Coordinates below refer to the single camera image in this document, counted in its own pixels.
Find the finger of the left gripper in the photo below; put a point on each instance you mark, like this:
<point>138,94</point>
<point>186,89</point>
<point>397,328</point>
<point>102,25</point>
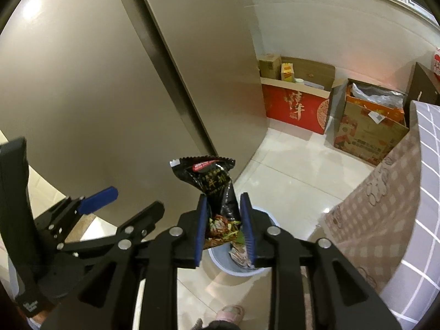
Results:
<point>98,201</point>
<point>133,230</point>

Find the brown printed cardboard box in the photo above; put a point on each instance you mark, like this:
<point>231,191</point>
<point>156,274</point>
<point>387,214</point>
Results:
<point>372,121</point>

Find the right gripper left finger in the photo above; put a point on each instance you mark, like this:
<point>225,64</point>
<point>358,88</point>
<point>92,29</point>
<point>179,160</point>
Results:
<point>132,284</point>

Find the pink slipper foot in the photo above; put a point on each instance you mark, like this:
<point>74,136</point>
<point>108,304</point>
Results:
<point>231,314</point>

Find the light blue trash bin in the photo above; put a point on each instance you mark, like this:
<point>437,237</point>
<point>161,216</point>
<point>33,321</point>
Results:
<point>221,258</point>

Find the white plastic shopping bag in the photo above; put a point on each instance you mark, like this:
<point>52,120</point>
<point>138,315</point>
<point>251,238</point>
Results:
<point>435,65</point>

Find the dark wooden side table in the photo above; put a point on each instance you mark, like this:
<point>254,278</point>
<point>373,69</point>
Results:
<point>423,86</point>

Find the red white wrapper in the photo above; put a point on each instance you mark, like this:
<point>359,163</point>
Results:
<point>239,255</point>

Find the purple checked tablecloth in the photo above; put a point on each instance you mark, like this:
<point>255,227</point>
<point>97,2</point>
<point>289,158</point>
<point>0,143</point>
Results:
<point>388,226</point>

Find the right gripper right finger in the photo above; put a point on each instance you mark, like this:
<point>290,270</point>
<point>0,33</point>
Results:
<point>312,283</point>

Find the red cardboard box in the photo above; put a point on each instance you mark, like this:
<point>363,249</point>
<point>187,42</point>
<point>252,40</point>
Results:
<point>297,91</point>

